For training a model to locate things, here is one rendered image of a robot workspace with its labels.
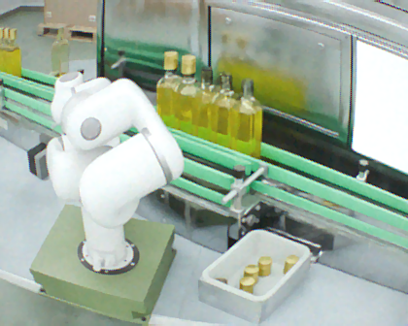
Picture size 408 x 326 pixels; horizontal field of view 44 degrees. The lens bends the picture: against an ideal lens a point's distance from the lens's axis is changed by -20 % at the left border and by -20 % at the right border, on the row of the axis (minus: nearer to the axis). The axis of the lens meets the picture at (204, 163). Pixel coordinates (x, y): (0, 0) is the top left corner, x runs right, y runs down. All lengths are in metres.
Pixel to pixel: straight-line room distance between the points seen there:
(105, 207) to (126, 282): 0.42
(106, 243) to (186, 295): 0.23
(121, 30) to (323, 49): 0.74
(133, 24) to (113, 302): 0.93
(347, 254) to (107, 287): 0.58
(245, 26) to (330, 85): 0.28
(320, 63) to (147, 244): 0.60
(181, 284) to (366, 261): 0.47
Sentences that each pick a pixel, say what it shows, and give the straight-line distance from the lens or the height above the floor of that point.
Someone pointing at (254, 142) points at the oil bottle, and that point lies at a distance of 1.46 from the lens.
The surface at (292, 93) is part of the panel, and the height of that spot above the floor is 1.08.
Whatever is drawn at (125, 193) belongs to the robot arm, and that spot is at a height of 1.22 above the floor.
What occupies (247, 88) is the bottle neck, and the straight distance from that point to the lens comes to 1.41.
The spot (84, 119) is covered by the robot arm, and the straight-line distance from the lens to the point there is 0.93.
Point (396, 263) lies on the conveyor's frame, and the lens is 1.36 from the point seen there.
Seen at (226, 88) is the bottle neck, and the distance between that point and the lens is 1.44.
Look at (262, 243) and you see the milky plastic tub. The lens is 1.43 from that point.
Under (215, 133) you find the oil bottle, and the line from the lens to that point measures 1.49.
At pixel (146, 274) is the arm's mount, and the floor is 0.84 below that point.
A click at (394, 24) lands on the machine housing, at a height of 1.39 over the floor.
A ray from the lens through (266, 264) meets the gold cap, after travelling 1.36.
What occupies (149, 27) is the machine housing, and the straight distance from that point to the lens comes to 1.78.
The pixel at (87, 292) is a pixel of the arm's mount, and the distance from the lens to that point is 1.27.
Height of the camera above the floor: 1.70
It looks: 31 degrees down
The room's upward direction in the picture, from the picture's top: straight up
